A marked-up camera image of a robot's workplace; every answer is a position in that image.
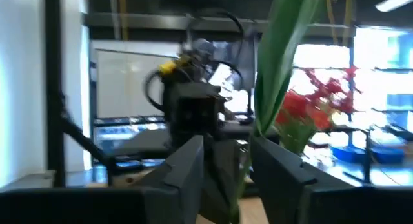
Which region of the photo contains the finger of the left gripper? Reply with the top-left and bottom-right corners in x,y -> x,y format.
199,136 -> 241,223

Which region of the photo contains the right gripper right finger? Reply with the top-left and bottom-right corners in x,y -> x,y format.
251,136 -> 352,224

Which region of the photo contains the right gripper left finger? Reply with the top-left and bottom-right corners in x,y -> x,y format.
138,135 -> 205,224

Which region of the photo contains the red flower with broad leaf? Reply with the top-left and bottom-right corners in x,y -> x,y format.
228,0 -> 325,224

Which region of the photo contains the yellow label sticker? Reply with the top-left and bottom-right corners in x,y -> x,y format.
157,61 -> 178,77

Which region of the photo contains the black flat side table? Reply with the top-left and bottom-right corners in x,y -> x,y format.
109,129 -> 172,158

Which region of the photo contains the white whiteboard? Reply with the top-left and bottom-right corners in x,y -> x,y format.
95,48 -> 179,119

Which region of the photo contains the black desk with leg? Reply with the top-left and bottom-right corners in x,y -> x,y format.
322,126 -> 374,185

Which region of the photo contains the grey overhead beam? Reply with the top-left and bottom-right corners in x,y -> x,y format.
83,12 -> 356,37

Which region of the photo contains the large bright window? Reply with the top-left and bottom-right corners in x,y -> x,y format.
353,25 -> 413,147

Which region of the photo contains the white ceiling light strip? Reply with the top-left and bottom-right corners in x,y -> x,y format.
376,0 -> 413,12

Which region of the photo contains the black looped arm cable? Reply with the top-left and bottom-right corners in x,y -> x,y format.
143,68 -> 166,114
186,9 -> 245,89

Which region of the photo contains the yellow hanging strap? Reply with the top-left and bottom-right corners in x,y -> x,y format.
109,0 -> 129,41
345,0 -> 353,46

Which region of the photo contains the black aluminium table frame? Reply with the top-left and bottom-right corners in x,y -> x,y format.
45,0 -> 117,188

